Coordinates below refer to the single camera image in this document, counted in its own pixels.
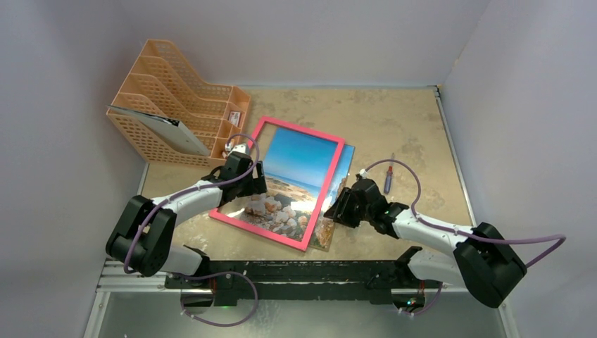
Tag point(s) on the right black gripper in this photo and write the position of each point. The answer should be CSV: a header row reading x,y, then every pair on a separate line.
x,y
343,208

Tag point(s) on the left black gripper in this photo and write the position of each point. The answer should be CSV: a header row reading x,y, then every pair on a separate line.
x,y
256,186

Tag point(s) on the beach landscape photo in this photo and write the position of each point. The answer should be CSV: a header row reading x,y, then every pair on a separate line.
x,y
295,166

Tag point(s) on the pink picture frame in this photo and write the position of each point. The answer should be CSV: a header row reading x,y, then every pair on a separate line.
x,y
223,215

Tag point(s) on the blue red screwdriver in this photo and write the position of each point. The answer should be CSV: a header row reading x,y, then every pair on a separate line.
x,y
388,179

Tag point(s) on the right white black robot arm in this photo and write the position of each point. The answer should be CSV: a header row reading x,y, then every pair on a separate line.
x,y
471,257

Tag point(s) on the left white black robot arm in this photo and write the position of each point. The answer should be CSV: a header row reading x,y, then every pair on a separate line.
x,y
142,237

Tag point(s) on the red white small box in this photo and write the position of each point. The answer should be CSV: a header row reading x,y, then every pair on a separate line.
x,y
234,118

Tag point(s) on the grey folder in organizer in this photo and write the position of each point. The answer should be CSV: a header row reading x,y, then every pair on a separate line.
x,y
172,131

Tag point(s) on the orange plastic file organizer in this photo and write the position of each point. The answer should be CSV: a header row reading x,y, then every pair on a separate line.
x,y
169,114

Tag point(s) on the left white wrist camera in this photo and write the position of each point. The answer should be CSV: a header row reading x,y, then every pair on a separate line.
x,y
236,149

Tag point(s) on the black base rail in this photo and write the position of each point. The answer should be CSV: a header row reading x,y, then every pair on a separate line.
x,y
378,282

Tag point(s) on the aluminium extrusion rail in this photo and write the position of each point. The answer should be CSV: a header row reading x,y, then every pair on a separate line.
x,y
114,279

